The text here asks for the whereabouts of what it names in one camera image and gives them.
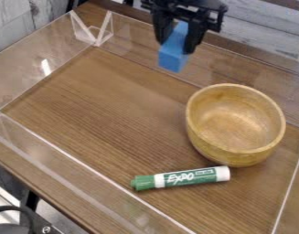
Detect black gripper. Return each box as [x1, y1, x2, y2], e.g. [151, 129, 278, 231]
[141, 0, 229, 54]

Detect blue rectangular block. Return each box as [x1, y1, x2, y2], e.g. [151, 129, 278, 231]
[159, 21, 190, 72]

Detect brown wooden bowl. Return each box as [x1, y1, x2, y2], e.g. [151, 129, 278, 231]
[186, 83, 286, 167]

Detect clear acrylic tray walls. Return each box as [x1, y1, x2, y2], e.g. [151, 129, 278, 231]
[0, 9, 299, 234]

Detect green Expo marker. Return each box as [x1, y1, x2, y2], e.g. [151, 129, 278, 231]
[131, 165, 232, 191]

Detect black equipment bottom left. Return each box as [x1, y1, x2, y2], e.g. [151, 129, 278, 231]
[0, 206, 65, 234]

